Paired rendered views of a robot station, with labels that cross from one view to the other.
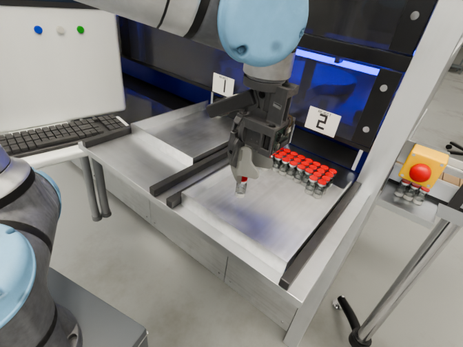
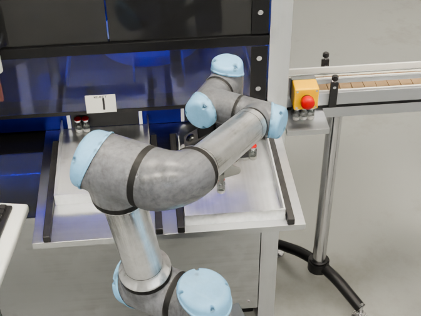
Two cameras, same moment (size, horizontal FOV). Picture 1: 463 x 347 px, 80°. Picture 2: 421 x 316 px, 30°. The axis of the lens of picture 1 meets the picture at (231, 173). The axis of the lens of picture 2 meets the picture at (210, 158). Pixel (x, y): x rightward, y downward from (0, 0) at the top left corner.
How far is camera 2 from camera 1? 1.55 m
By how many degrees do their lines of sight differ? 31
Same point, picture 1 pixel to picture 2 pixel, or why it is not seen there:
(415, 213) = (315, 127)
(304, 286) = (299, 216)
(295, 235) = (268, 194)
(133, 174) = not seen: hidden behind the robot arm
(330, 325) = (284, 276)
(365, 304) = (299, 233)
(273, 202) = (233, 182)
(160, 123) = (59, 178)
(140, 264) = not seen: outside the picture
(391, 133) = (276, 84)
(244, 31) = (279, 132)
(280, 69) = not seen: hidden behind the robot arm
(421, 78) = (280, 45)
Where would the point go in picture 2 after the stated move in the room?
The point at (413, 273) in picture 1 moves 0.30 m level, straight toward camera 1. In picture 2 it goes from (330, 170) to (331, 232)
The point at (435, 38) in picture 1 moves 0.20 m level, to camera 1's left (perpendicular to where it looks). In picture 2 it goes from (278, 22) to (221, 46)
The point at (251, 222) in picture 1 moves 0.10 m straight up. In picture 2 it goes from (237, 204) to (238, 175)
